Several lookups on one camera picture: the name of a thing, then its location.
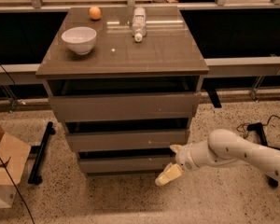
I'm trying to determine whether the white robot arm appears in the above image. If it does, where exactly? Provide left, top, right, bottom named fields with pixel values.
left=155, top=129, right=280, bottom=186

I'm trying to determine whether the grey bottom drawer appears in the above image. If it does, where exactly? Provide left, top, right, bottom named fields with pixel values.
left=77, top=147, right=175, bottom=175

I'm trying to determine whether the black right stand leg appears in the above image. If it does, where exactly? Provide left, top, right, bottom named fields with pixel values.
left=247, top=122, right=278, bottom=189

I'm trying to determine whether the grey top drawer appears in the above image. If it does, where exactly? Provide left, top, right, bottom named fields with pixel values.
left=49, top=91, right=201, bottom=122

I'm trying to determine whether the black stand leg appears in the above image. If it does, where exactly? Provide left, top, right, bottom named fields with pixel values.
left=28, top=121, right=56, bottom=185
left=247, top=122, right=278, bottom=189

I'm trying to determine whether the grey middle drawer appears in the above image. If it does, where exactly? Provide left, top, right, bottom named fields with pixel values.
left=66, top=118, right=189, bottom=151

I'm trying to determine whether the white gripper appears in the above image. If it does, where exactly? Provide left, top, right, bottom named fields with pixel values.
left=155, top=144, right=198, bottom=186

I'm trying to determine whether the clear plastic bottle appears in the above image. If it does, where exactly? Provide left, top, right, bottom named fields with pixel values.
left=132, top=7, right=147, bottom=43

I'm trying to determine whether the grey drawer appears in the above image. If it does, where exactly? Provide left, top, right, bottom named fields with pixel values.
left=49, top=91, right=201, bottom=122
left=77, top=147, right=175, bottom=175
left=66, top=118, right=189, bottom=151

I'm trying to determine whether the black cable at left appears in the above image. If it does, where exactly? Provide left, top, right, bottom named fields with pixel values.
left=0, top=54, right=35, bottom=224

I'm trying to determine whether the black cable on floor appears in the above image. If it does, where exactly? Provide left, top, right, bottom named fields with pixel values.
left=236, top=68, right=280, bottom=140

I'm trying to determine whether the black left stand leg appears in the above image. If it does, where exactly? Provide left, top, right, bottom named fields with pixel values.
left=28, top=121, right=56, bottom=185

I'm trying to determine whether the grey drawer cabinet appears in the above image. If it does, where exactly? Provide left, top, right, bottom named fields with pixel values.
left=35, top=6, right=210, bottom=178

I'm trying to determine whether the white ceramic bowl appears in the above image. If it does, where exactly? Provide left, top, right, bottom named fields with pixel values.
left=62, top=27, right=97, bottom=55

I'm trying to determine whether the white box under cardboard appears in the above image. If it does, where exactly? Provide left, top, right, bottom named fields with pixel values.
left=0, top=186, right=16, bottom=209

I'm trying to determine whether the orange fruit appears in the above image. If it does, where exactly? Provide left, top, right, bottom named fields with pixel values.
left=89, top=7, right=102, bottom=21

